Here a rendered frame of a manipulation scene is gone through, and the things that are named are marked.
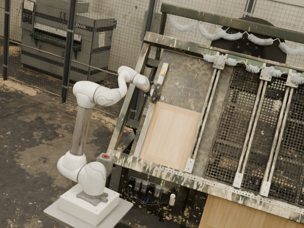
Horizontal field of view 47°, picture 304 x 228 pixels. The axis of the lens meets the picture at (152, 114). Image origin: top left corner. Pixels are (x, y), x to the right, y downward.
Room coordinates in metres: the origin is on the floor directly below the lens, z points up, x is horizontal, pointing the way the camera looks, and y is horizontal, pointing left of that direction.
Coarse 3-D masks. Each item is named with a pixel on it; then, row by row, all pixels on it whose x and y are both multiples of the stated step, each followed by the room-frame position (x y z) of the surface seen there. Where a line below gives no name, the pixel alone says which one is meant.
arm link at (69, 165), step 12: (84, 84) 2.32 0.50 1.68; (96, 84) 2.34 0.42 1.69; (84, 96) 2.28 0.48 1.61; (84, 108) 2.29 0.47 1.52; (84, 120) 2.29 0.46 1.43; (84, 132) 2.29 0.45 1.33; (72, 144) 2.27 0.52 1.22; (84, 144) 2.30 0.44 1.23; (72, 156) 2.25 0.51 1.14; (84, 156) 2.30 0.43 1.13; (60, 168) 2.24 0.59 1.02; (72, 168) 2.21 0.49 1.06; (72, 180) 2.23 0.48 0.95
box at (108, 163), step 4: (100, 156) 2.70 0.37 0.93; (112, 156) 2.74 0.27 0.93; (96, 160) 2.66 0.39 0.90; (100, 160) 2.65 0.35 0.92; (104, 160) 2.65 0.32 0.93; (108, 160) 2.66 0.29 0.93; (112, 160) 2.71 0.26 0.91; (104, 164) 2.64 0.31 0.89; (108, 164) 2.63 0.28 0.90; (112, 164) 2.73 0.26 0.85; (108, 168) 2.64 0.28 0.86; (108, 172) 2.65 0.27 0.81
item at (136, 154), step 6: (162, 66) 3.35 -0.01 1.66; (162, 78) 3.28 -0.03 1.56; (162, 84) 3.29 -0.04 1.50; (156, 102) 3.16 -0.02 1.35; (150, 108) 3.12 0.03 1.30; (150, 114) 3.08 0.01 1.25; (150, 120) 3.06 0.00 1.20; (144, 126) 3.02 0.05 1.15; (144, 132) 2.99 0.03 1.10; (144, 138) 2.96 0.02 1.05; (138, 144) 2.93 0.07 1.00; (138, 150) 2.90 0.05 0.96; (138, 156) 2.87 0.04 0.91
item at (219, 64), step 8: (216, 56) 3.30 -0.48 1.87; (224, 56) 3.31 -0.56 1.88; (216, 64) 3.26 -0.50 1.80; (224, 64) 3.26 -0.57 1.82; (216, 72) 3.26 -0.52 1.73; (216, 80) 3.21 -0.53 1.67; (208, 96) 3.13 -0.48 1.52; (208, 104) 3.12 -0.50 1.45; (208, 112) 3.04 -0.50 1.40; (200, 120) 3.00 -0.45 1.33; (200, 128) 2.96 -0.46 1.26; (200, 136) 2.92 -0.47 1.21; (192, 144) 2.88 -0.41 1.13; (192, 152) 2.86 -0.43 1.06; (192, 160) 2.80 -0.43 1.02; (192, 168) 2.77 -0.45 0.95
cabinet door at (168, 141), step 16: (160, 112) 3.12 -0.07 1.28; (176, 112) 3.11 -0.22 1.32; (192, 112) 3.10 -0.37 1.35; (160, 128) 3.03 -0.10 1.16; (176, 128) 3.02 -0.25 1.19; (192, 128) 3.01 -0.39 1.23; (144, 144) 2.94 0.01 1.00; (160, 144) 2.94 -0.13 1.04; (176, 144) 2.93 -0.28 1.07; (160, 160) 2.85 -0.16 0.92; (176, 160) 2.85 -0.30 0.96
